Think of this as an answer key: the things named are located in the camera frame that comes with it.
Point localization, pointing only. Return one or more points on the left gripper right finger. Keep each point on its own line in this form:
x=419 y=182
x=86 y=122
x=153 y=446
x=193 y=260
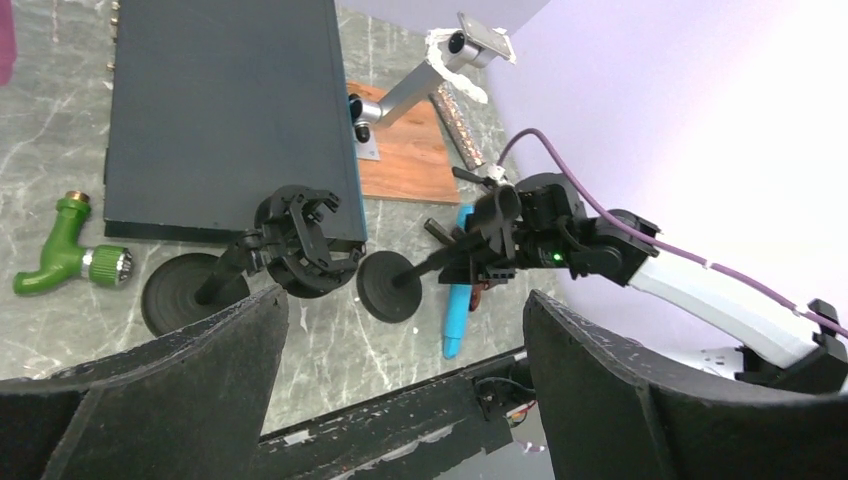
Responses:
x=613 y=409

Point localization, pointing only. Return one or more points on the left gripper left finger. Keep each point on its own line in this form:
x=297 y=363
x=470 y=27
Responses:
x=187 y=405

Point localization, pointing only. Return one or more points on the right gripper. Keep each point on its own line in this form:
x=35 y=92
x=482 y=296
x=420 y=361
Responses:
x=545 y=219

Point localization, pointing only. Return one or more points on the blue microphone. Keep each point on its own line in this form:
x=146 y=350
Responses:
x=455 y=319

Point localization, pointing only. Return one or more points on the silver mesh glitter microphone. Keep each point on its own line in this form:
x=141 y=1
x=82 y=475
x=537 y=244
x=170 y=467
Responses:
x=448 y=109

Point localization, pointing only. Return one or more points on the black clip microphone stand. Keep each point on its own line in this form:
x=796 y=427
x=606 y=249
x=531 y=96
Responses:
x=390 y=286

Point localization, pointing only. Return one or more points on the black shock mount stand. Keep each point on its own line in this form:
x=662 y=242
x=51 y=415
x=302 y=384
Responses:
x=287 y=241

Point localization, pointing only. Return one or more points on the pink microphone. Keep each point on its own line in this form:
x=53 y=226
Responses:
x=8 y=41

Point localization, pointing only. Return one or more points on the brown pipe fitting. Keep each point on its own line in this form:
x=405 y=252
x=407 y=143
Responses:
x=476 y=295

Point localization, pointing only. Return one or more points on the grey metal pipe fitting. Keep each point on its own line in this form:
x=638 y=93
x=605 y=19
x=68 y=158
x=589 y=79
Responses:
x=441 y=234

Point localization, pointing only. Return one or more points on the wooden board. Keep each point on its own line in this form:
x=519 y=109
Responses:
x=408 y=161

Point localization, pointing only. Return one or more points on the green pipe fitting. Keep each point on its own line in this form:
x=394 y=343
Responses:
x=62 y=258

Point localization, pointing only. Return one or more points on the black flat box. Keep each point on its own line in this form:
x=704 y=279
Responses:
x=216 y=105

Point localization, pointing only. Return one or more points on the black handled hammer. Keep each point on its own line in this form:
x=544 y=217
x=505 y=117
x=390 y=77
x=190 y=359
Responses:
x=473 y=178

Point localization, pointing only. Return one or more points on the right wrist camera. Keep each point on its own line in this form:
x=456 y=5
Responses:
x=496 y=176

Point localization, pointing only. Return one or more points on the black base frame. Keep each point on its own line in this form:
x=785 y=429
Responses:
x=416 y=432

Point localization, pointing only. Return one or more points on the metal bracket fixture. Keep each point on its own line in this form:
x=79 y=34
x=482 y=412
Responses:
x=447 y=51

